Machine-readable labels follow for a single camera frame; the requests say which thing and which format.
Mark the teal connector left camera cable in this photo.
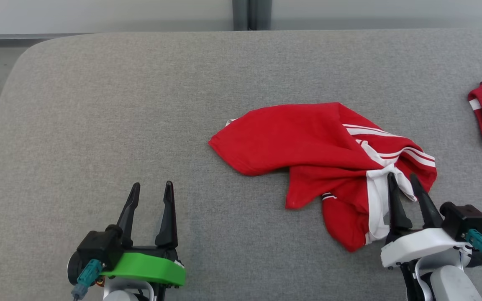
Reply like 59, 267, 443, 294
72, 259, 103, 301

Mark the grey fabric sofa cushion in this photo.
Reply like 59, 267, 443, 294
0, 28, 482, 301

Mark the grey horizontal wall rail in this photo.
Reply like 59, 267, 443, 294
0, 33, 95, 47

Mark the red white striped jersey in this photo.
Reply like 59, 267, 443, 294
208, 102, 438, 253

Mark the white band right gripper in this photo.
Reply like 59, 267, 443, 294
380, 172, 472, 268

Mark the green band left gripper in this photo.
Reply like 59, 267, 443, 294
101, 181, 186, 289

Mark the grey metal wall post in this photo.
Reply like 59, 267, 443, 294
232, 0, 273, 31

